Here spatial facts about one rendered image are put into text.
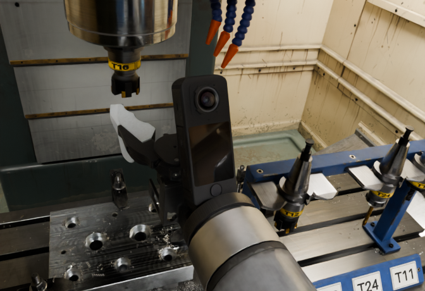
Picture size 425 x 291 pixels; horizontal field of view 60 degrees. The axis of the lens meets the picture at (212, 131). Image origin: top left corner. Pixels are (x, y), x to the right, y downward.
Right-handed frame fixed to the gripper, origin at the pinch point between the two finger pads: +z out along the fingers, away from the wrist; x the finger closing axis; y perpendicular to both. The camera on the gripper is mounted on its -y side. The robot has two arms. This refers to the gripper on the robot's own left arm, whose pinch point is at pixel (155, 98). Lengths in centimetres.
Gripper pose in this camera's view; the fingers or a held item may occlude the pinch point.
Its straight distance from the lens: 46.6
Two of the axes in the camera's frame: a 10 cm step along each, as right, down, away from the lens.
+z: -4.2, -5.7, 7.0
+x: 9.0, -1.7, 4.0
